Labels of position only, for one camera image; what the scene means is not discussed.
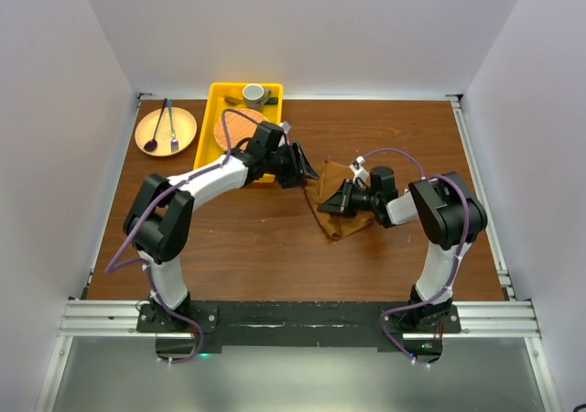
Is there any purple cable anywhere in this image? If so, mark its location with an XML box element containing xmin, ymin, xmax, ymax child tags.
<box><xmin>359</xmin><ymin>147</ymin><xmax>472</xmax><ymax>370</ymax></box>
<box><xmin>104</xmin><ymin>108</ymin><xmax>265</xmax><ymax>365</ymax></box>

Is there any iridescent metal fork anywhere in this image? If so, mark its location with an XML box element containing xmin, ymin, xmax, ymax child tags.
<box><xmin>166</xmin><ymin>99</ymin><xmax>179</xmax><ymax>153</ymax></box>

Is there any aluminium frame rail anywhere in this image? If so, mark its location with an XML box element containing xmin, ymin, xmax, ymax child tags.
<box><xmin>446</xmin><ymin>93</ymin><xmax>541</xmax><ymax>340</ymax></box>

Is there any white cup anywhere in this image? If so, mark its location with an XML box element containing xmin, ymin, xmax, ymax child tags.
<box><xmin>242</xmin><ymin>83</ymin><xmax>268</xmax><ymax>111</ymax></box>

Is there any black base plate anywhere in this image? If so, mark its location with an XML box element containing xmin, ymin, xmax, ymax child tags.
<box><xmin>136</xmin><ymin>301</ymin><xmax>461</xmax><ymax>356</ymax></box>

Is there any woven orange round plate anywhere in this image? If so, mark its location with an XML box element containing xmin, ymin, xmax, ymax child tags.
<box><xmin>213</xmin><ymin>108</ymin><xmax>268</xmax><ymax>151</ymax></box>

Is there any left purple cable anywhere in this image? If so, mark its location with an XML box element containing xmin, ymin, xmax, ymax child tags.
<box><xmin>104</xmin><ymin>108</ymin><xmax>265</xmax><ymax>365</ymax></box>

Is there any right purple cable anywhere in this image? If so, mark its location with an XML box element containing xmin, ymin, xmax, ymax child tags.
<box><xmin>359</xmin><ymin>147</ymin><xmax>472</xmax><ymax>370</ymax></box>

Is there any beige round plate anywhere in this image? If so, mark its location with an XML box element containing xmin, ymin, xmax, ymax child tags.
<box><xmin>134</xmin><ymin>107</ymin><xmax>198</xmax><ymax>157</ymax></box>

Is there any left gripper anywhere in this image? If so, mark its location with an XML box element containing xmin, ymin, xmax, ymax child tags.
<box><xmin>265</xmin><ymin>140</ymin><xmax>318</xmax><ymax>189</ymax></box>

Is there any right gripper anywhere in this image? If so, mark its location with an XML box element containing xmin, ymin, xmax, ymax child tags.
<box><xmin>318</xmin><ymin>179</ymin><xmax>378</xmax><ymax>219</ymax></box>

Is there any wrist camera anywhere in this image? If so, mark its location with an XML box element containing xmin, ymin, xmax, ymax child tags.
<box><xmin>279</xmin><ymin>121</ymin><xmax>291</xmax><ymax>134</ymax></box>
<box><xmin>349</xmin><ymin>156</ymin><xmax>369</xmax><ymax>181</ymax></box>

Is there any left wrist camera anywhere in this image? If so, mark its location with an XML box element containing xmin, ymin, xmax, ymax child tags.
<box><xmin>279</xmin><ymin>121</ymin><xmax>291</xmax><ymax>134</ymax></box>

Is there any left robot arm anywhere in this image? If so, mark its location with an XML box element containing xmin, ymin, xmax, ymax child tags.
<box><xmin>124</xmin><ymin>121</ymin><xmax>319</xmax><ymax>332</ymax></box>

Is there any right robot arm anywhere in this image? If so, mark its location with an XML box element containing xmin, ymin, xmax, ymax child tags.
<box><xmin>317</xmin><ymin>167</ymin><xmax>488</xmax><ymax>332</ymax></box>

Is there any yellow plastic tray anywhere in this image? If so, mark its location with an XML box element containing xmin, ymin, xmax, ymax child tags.
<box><xmin>193</xmin><ymin>82</ymin><xmax>284</xmax><ymax>168</ymax></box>

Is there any orange cloth napkin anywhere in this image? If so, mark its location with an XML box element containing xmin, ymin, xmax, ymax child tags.
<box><xmin>304</xmin><ymin>160</ymin><xmax>374</xmax><ymax>241</ymax></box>

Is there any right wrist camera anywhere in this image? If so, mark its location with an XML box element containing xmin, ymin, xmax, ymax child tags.
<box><xmin>349</xmin><ymin>156</ymin><xmax>369</xmax><ymax>181</ymax></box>

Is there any purple metal spoon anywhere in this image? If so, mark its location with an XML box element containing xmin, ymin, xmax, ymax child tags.
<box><xmin>143</xmin><ymin>98</ymin><xmax>168</xmax><ymax>153</ymax></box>

